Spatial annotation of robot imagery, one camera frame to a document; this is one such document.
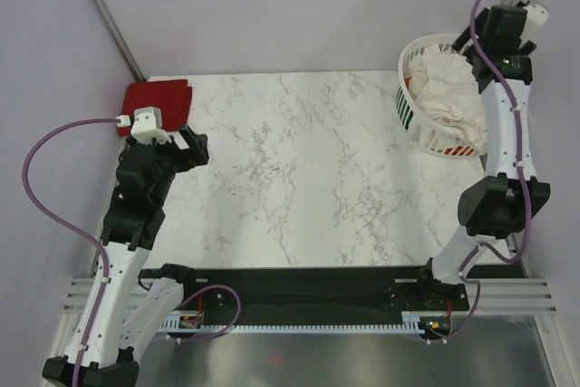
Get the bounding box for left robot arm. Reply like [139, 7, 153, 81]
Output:
[43, 126, 209, 386]

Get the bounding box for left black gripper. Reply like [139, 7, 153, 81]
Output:
[143, 124, 208, 204]

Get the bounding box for white t shirt in basket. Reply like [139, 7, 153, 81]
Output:
[403, 44, 488, 152]

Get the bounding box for white slotted cable duct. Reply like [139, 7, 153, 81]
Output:
[158, 313, 449, 334]

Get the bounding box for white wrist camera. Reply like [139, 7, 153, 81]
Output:
[116, 106, 171, 145]
[517, 0, 548, 41]

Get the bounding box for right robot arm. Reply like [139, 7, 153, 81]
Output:
[414, 1, 551, 310]

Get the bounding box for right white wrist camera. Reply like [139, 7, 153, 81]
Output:
[517, 0, 548, 41]

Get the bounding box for folded red t shirt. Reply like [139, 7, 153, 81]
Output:
[121, 79, 193, 131]

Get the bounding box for white laundry basket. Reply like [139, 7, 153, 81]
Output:
[396, 33, 487, 160]

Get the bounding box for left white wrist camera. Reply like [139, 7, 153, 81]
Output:
[116, 106, 171, 145]

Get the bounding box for aluminium rail front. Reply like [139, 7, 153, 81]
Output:
[63, 278, 556, 315]

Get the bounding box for left aluminium frame post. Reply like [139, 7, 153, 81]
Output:
[89, 0, 146, 82]

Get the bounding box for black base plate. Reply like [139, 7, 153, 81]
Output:
[140, 264, 469, 325]

